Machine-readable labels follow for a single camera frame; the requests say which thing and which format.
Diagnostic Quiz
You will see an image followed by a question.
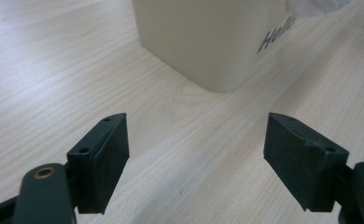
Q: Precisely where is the cream square container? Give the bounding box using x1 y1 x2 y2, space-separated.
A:
131 0 298 94

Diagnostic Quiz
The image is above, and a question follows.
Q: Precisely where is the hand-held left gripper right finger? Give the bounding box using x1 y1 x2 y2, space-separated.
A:
262 112 350 213

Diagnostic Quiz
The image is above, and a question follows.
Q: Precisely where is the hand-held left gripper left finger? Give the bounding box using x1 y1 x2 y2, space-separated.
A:
65 112 131 216

